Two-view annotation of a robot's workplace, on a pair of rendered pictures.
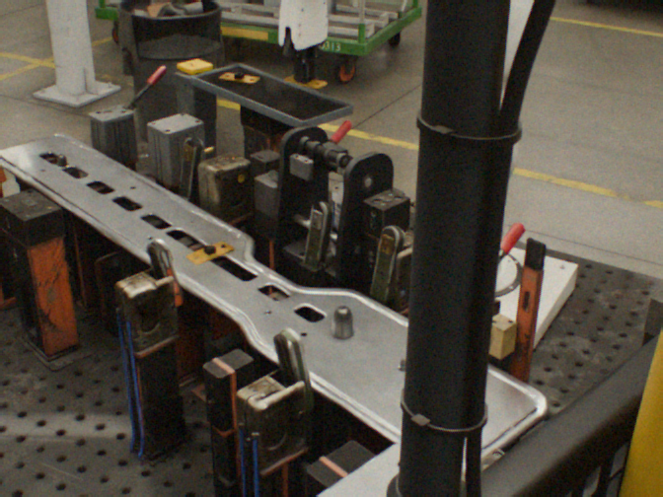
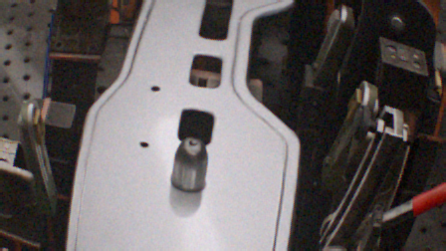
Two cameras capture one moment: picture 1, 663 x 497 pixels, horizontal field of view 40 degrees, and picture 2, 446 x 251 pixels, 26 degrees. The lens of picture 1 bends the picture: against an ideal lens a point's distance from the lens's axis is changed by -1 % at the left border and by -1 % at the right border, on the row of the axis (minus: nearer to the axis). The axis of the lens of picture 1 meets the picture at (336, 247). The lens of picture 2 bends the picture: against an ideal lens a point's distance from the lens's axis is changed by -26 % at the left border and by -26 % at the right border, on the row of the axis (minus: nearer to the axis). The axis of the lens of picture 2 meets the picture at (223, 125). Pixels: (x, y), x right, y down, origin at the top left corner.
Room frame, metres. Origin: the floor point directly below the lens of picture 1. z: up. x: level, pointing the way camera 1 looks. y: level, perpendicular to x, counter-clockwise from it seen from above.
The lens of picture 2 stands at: (0.59, -0.59, 1.78)
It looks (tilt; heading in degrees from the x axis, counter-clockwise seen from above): 41 degrees down; 43
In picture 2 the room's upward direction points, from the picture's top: 10 degrees clockwise
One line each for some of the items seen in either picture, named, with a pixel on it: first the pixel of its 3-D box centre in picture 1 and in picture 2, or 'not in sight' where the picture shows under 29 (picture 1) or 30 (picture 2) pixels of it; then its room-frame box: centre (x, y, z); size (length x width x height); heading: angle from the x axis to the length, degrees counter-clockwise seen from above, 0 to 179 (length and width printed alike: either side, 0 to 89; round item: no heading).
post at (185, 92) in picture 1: (200, 161); not in sight; (2.00, 0.33, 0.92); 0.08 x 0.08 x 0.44; 44
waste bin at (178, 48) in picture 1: (174, 76); not in sight; (4.27, 0.80, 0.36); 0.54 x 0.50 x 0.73; 150
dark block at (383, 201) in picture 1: (382, 302); (373, 189); (1.41, -0.09, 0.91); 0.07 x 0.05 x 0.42; 134
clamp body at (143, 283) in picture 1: (153, 366); (73, 78); (1.25, 0.31, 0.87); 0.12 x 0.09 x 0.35; 134
